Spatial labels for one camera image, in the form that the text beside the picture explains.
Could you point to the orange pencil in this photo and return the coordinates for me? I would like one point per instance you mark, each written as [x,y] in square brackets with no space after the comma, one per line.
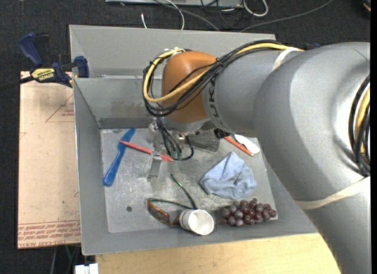
[240,146]

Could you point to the light blue cloth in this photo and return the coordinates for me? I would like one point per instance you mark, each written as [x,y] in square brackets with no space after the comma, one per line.
[226,178]

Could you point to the brown cardboard board, red print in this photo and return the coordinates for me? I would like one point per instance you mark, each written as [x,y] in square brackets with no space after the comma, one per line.
[47,155]

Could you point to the grey metal bin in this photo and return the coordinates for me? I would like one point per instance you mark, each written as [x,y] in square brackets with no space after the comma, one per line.
[132,196]

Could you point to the white paper cup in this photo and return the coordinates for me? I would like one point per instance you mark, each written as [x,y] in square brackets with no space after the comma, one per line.
[200,222]

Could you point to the purple toy grapes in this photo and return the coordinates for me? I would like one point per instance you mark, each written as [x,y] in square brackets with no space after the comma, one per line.
[244,212]

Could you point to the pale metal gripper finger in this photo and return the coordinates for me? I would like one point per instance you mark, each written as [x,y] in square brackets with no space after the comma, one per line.
[155,166]
[152,133]

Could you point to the red pencil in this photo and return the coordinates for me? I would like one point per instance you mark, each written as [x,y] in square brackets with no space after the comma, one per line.
[135,146]

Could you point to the brown sunglasses with green arms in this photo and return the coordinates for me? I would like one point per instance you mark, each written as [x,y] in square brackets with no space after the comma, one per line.
[159,212]

